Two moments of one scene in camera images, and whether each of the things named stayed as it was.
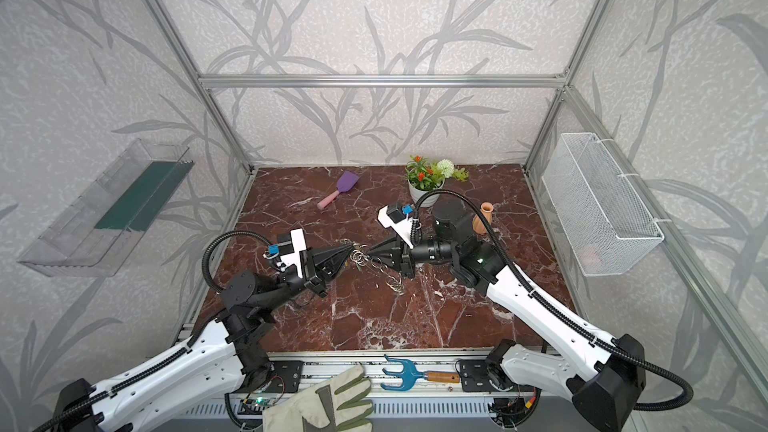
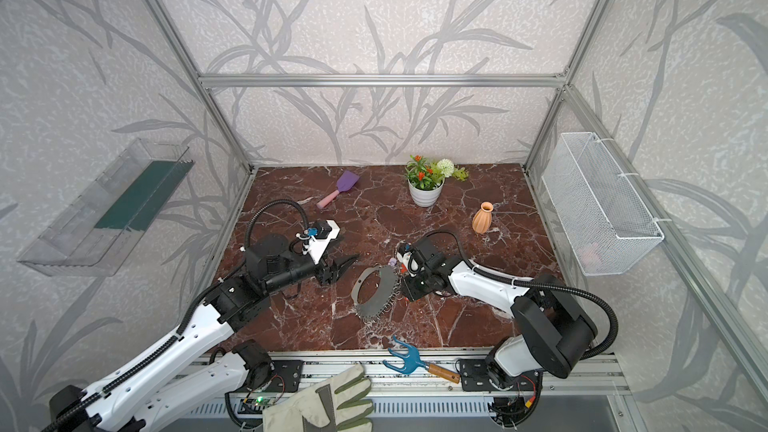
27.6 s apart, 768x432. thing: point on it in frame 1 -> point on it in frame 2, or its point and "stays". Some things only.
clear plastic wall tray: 123,207 stays
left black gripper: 312,270 -> 327,271
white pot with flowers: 424,178 stays
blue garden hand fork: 410,374 -> 414,360
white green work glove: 341,404 stays
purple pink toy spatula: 345,184 stays
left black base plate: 286,376 stays
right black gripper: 405,255 -> 411,279
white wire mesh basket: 608,228 stays
